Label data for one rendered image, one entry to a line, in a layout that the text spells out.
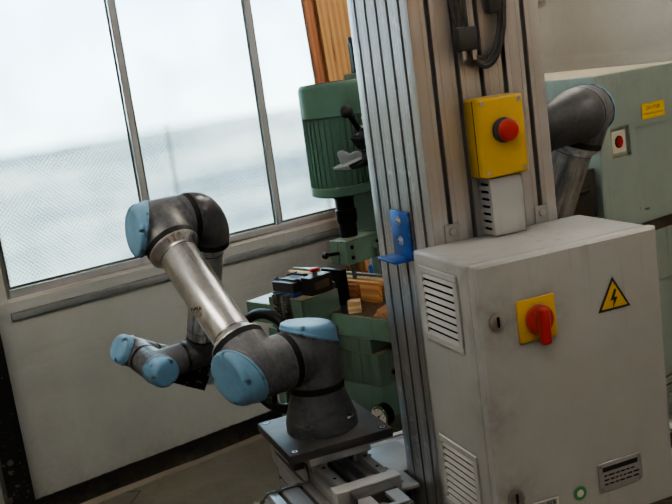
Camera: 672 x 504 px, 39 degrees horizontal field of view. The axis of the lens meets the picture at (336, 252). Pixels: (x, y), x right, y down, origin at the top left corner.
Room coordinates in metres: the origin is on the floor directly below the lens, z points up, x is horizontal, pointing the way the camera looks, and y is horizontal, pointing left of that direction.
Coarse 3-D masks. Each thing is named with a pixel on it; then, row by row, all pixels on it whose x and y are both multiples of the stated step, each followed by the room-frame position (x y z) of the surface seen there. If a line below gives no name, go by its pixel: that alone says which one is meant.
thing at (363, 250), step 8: (360, 232) 2.71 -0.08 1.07; (368, 232) 2.69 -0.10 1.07; (376, 232) 2.68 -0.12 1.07; (336, 240) 2.64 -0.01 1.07; (344, 240) 2.62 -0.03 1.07; (352, 240) 2.62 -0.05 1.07; (360, 240) 2.64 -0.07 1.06; (368, 240) 2.66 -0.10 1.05; (336, 248) 2.63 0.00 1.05; (344, 248) 2.60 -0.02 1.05; (352, 248) 2.61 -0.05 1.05; (360, 248) 2.63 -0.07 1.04; (368, 248) 2.66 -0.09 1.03; (376, 248) 2.68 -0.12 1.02; (336, 256) 2.63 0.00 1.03; (344, 256) 2.61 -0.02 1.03; (352, 256) 2.61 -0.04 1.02; (360, 256) 2.63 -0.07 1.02; (368, 256) 2.65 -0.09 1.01; (336, 264) 2.64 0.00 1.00; (344, 264) 2.61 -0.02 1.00; (352, 264) 2.61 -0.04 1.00
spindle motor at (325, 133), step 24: (312, 96) 2.58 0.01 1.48; (336, 96) 2.57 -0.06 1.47; (312, 120) 2.60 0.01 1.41; (336, 120) 2.57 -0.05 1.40; (360, 120) 2.62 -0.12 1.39; (312, 144) 2.61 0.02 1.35; (336, 144) 2.57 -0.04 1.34; (312, 168) 2.62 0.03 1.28; (360, 168) 2.59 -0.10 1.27; (312, 192) 2.64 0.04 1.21; (336, 192) 2.57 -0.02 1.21; (360, 192) 2.58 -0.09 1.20
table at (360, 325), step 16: (256, 304) 2.74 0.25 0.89; (368, 304) 2.53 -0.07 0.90; (384, 304) 2.51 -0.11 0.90; (256, 320) 2.75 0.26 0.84; (336, 320) 2.49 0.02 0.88; (352, 320) 2.44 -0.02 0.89; (368, 320) 2.40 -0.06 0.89; (384, 320) 2.35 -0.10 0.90; (352, 336) 2.45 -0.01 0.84; (368, 336) 2.40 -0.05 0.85; (384, 336) 2.36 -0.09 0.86
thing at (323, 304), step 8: (336, 288) 2.53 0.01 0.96; (304, 296) 2.48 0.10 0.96; (312, 296) 2.47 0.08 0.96; (320, 296) 2.48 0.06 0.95; (328, 296) 2.50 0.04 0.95; (336, 296) 2.52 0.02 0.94; (272, 304) 2.53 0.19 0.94; (296, 304) 2.45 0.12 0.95; (304, 304) 2.44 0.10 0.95; (312, 304) 2.46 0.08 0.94; (320, 304) 2.48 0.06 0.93; (328, 304) 2.50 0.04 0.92; (336, 304) 2.52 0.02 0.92; (296, 312) 2.46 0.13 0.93; (304, 312) 2.44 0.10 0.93; (312, 312) 2.46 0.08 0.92; (320, 312) 2.48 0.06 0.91; (328, 312) 2.50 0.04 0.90
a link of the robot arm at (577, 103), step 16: (560, 96) 2.02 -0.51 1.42; (576, 96) 2.00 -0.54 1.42; (592, 96) 2.01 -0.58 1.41; (560, 112) 1.98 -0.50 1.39; (576, 112) 1.98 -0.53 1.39; (592, 112) 1.99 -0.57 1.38; (560, 128) 1.98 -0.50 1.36; (576, 128) 1.98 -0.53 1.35; (592, 128) 1.99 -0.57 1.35; (560, 144) 1.99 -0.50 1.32
